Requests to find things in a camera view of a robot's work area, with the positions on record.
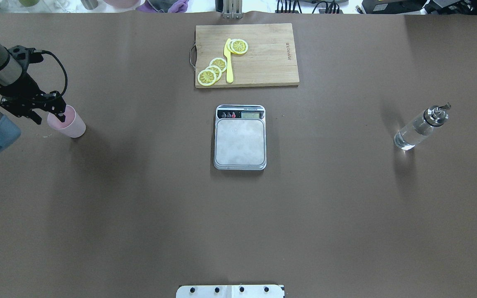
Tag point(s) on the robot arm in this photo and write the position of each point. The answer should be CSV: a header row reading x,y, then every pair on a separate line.
x,y
20,94

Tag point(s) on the clear glass sauce bottle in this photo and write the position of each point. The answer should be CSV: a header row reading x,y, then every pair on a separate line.
x,y
421,127

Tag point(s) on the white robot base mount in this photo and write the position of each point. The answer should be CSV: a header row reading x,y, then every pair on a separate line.
x,y
231,291

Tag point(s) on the purple grey cloth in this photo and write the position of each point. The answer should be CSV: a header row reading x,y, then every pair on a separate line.
x,y
163,6

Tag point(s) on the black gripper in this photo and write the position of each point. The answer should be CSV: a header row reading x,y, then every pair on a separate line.
x,y
26,86

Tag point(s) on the lemon slice near knife tip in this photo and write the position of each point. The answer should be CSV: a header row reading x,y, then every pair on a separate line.
x,y
238,46

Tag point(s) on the wooden cutting board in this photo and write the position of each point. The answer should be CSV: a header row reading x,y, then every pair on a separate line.
x,y
271,58

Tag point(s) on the lemon slice middle of three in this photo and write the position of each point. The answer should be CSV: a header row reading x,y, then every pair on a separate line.
x,y
216,70

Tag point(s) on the digital kitchen scale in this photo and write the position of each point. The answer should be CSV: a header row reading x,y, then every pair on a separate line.
x,y
240,137

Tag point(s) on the yellow plastic knife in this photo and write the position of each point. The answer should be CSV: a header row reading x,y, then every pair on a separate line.
x,y
227,55

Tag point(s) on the aluminium frame post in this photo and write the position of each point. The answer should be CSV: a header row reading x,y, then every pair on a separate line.
x,y
232,9

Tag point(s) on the lemon slice upper of three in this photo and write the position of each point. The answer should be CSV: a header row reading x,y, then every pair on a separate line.
x,y
219,62

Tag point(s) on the pink plastic cup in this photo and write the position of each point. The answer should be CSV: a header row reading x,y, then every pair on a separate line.
x,y
73,126

